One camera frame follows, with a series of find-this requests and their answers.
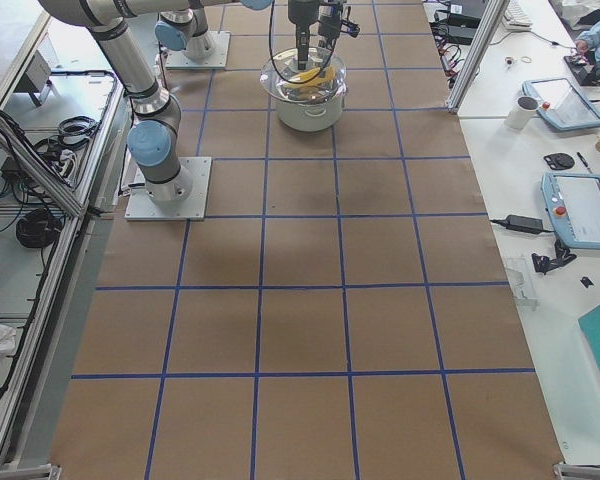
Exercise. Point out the far teach pendant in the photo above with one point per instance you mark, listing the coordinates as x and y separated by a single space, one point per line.
563 105

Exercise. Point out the black bracket part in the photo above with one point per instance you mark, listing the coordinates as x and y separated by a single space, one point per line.
563 256

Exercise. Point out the aluminium frame post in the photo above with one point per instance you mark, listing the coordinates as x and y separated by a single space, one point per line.
484 34

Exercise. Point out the clear plastic holder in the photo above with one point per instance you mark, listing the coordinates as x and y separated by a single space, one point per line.
520 281

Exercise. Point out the near teach pendant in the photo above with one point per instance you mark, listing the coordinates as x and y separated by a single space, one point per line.
573 206

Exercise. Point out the pale green electric pot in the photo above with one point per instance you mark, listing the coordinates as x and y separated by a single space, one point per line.
311 118

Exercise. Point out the black pen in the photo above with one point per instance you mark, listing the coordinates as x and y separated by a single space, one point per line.
584 162

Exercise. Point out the glass pot lid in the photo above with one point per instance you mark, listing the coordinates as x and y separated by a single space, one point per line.
283 65

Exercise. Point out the yellow corn cob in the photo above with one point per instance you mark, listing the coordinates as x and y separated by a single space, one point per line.
315 77

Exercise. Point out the white paper cup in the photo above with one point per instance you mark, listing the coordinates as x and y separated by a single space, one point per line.
523 110

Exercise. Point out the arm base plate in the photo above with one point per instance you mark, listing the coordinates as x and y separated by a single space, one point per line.
185 197
204 52

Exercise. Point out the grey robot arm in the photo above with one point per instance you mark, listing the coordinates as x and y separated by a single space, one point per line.
186 42
152 141

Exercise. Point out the black round disc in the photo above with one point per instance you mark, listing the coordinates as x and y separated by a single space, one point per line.
559 161

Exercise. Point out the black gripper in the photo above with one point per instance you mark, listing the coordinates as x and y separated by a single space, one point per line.
329 27
300 19

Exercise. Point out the black power brick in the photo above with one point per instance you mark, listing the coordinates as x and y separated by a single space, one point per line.
523 224

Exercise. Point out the grey box on shelf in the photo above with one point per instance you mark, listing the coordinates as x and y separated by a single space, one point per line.
35 81

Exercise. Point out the teach pendant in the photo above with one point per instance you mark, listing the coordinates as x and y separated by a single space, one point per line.
563 105
573 206

